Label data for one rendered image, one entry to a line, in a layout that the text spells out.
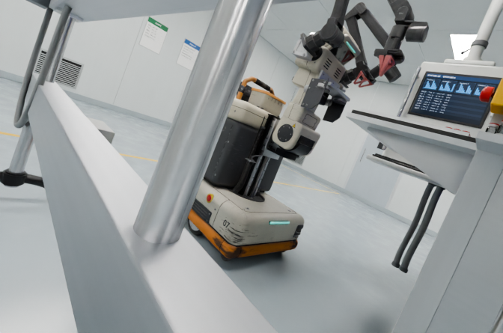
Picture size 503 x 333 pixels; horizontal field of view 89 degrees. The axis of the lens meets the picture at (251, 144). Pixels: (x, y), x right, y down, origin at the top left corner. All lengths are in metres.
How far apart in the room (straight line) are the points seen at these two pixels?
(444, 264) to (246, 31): 0.82
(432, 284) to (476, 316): 0.10
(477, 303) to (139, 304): 0.83
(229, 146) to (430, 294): 1.06
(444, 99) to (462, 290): 1.36
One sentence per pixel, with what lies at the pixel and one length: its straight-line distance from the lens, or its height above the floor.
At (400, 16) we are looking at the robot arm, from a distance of 1.25.
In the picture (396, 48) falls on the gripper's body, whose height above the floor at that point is 1.19.
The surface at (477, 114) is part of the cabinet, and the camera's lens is 2.01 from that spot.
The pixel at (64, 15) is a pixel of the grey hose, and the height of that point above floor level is 0.81.
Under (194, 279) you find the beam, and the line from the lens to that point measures 0.25.
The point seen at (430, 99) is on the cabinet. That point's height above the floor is 1.29.
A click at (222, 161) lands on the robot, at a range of 1.48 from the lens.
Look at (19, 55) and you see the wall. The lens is 5.29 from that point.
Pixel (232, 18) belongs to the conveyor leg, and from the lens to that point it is 0.26.
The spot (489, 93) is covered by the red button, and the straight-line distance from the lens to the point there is 0.89.
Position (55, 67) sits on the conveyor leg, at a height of 0.61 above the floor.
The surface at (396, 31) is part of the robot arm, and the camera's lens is 1.24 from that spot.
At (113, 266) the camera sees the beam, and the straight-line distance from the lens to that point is 0.29.
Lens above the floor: 0.69
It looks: 4 degrees down
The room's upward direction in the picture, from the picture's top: 22 degrees clockwise
